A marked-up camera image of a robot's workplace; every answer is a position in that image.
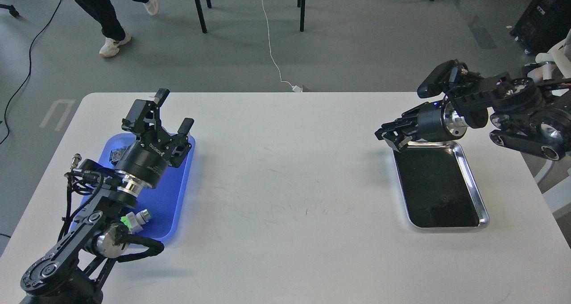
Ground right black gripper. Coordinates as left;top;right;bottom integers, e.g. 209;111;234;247
375;101;449;152

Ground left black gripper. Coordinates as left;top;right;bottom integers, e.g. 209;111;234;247
112;88;194;189

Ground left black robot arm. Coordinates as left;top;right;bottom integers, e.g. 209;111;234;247
20;88;194;304

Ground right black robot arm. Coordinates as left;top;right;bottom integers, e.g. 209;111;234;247
375;59;571;160

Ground white green connector part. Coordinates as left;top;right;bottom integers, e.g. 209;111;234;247
120;209;153;233

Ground blue plastic tray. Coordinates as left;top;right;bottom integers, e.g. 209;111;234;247
70;133;196;244

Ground silver metal tray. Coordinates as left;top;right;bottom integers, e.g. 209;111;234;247
393;141;490;229

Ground person in white sneakers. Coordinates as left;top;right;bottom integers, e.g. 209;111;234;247
74;0;159;58

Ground black table legs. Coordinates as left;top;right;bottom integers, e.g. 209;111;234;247
190;0;307;33

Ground black equipment case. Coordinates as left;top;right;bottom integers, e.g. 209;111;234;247
510;0;571;54

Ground black floor cable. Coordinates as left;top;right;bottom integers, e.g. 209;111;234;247
0;0;103;146

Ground white cable with charger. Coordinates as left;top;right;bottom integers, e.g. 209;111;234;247
257;0;304;92

